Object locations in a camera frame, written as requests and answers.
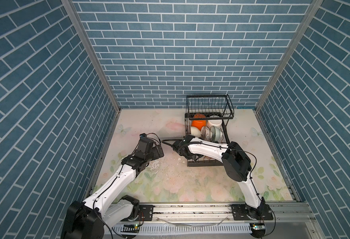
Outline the cream plain bowl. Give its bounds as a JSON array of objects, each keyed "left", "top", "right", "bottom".
[{"left": 190, "top": 126, "right": 201, "bottom": 138}]

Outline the orange square bowl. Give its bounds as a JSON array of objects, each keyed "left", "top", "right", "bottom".
[{"left": 191, "top": 113, "right": 207, "bottom": 130}]

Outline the green ringed bowl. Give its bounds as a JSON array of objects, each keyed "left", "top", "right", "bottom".
[{"left": 210, "top": 126, "right": 223, "bottom": 142}]

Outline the red starburst patterned bowl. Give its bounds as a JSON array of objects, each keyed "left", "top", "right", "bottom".
[{"left": 200, "top": 126, "right": 213, "bottom": 141}]

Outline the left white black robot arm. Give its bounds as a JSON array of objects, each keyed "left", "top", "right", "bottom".
[{"left": 60, "top": 133, "right": 164, "bottom": 239}]

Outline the black wire dish rack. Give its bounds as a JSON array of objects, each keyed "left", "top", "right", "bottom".
[{"left": 184, "top": 94, "right": 235, "bottom": 167}]

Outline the white slotted cable duct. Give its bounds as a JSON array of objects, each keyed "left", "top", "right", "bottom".
[{"left": 113, "top": 223, "right": 252, "bottom": 236}]

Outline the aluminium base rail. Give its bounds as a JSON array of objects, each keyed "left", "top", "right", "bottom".
[{"left": 62, "top": 202, "right": 325, "bottom": 239}]

